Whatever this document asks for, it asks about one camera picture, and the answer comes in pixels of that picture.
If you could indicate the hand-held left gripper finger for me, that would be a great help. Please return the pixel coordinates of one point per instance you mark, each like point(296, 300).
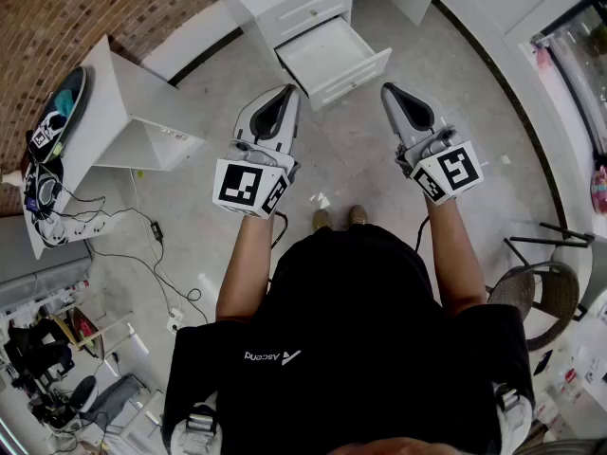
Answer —
point(244, 123)
point(291, 121)

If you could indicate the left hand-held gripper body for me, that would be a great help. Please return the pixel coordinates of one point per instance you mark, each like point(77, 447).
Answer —
point(239, 183)

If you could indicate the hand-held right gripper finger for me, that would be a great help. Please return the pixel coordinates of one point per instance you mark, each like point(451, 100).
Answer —
point(434, 109)
point(398, 121)

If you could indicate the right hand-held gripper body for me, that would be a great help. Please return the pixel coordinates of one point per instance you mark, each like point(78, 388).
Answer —
point(455, 169)

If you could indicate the deep white desk drawer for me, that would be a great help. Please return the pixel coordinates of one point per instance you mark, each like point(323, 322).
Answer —
point(327, 48)

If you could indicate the person's left forearm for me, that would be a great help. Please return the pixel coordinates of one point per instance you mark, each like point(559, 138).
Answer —
point(244, 273)

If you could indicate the person's right forearm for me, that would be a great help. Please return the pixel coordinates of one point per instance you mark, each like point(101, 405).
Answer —
point(455, 263)

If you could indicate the shallow white desk drawer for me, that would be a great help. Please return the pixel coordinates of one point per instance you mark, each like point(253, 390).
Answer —
point(303, 17)

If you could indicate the person's left tan shoe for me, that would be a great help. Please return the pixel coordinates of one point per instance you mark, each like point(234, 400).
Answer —
point(322, 220)

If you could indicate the person's tan shoe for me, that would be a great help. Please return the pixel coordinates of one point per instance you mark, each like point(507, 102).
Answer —
point(358, 215)
point(322, 220)

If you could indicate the black power adapter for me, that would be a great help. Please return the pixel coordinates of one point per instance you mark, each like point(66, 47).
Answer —
point(156, 230)

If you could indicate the person's right tan shoe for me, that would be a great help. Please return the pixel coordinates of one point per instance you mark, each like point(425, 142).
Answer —
point(358, 215)

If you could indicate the white shelf unit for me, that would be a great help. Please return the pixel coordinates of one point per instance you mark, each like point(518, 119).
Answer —
point(137, 93)

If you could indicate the black metal rack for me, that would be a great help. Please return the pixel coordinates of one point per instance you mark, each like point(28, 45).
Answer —
point(545, 239)

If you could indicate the white power strip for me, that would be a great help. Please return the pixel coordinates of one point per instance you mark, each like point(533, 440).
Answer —
point(174, 322)

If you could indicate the glass window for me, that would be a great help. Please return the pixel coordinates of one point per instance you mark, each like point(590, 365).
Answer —
point(585, 64)

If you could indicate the brown wicker chair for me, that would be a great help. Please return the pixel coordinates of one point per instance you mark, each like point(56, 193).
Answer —
point(562, 292)

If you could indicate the black oval case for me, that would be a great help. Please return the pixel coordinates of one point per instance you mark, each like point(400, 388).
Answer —
point(76, 95)

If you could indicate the person's black shirt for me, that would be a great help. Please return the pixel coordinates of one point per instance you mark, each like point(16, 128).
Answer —
point(355, 311)

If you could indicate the grey and black headset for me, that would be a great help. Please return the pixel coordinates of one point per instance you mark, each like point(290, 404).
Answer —
point(45, 190)

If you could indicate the grey metal cabinet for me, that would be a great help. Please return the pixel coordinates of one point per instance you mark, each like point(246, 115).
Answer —
point(38, 266)

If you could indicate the grey cloth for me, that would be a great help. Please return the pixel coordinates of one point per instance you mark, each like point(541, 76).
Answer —
point(118, 398)

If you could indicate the black office chair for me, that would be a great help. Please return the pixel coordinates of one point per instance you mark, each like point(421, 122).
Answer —
point(84, 392)

